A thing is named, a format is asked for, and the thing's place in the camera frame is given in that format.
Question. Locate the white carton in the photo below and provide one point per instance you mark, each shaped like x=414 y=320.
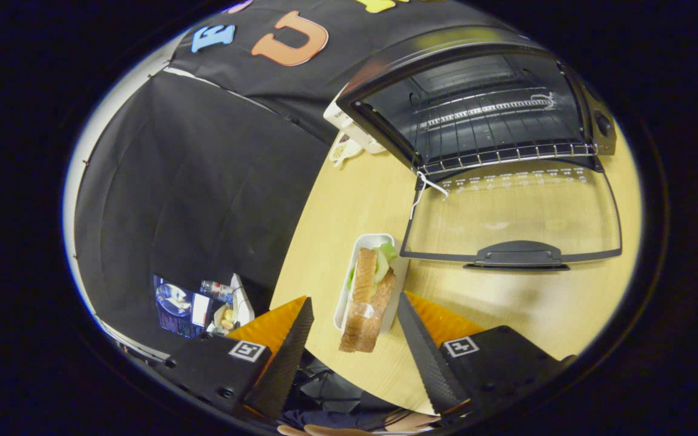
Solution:
x=241 y=303

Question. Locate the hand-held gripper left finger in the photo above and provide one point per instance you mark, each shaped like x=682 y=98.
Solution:
x=291 y=357

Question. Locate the brown bread sandwich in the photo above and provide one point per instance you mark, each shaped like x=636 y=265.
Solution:
x=364 y=303

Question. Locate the blue printed box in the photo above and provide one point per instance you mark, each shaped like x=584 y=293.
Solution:
x=173 y=306

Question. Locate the white rectangular food tray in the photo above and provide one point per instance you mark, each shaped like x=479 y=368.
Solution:
x=373 y=238

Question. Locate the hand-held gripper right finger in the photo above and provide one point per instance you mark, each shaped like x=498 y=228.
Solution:
x=425 y=357

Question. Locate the small white snack dish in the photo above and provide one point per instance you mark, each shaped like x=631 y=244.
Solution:
x=343 y=151

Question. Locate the black toaster oven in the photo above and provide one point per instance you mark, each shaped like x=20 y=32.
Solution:
x=422 y=57

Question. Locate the black backdrop cloth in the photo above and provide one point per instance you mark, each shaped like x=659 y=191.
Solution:
x=203 y=181

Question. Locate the clear plastic bottle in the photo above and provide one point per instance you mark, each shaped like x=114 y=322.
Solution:
x=216 y=289

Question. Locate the white pop-up toaster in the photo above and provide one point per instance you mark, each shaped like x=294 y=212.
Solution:
x=355 y=134

